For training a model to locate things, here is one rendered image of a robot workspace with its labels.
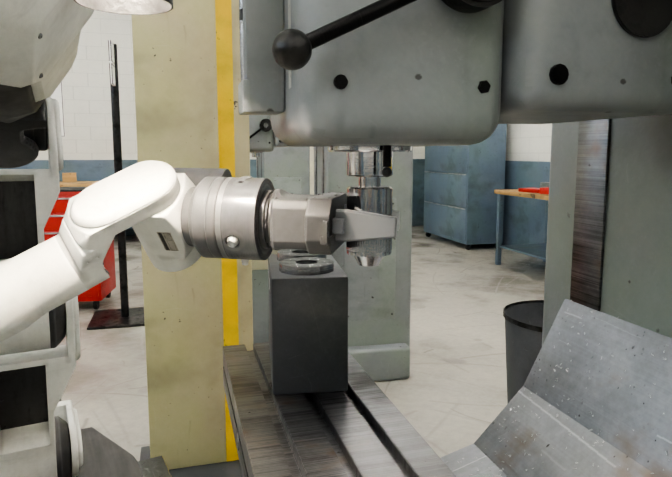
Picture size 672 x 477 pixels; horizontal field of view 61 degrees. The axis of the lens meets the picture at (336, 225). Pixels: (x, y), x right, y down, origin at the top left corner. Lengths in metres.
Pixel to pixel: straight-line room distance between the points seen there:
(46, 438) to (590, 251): 1.04
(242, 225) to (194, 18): 1.80
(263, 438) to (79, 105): 9.03
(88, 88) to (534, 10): 9.28
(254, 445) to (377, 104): 0.49
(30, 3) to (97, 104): 8.85
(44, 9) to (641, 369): 0.85
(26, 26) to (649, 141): 0.77
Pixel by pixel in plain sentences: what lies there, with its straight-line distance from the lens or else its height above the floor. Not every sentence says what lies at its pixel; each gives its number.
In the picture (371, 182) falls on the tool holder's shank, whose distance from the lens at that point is 0.58.
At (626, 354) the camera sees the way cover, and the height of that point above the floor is 1.05.
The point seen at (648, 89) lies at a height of 1.36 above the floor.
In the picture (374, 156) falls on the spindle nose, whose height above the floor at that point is 1.30.
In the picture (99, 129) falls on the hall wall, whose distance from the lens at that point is 9.63.
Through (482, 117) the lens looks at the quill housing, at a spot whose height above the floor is 1.33.
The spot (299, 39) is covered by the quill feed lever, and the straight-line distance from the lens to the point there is 0.44.
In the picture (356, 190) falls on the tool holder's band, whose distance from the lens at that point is 0.57.
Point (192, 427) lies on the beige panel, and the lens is 2.53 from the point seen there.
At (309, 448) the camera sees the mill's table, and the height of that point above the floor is 0.93.
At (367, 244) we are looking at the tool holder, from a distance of 0.57.
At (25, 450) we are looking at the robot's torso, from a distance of 1.31.
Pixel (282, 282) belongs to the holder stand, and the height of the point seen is 1.11.
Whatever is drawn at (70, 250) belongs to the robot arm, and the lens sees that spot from 0.63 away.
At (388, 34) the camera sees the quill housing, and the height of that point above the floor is 1.40.
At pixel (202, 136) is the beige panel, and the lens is 2.28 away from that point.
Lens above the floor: 1.30
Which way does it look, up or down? 7 degrees down
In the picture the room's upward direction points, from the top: straight up
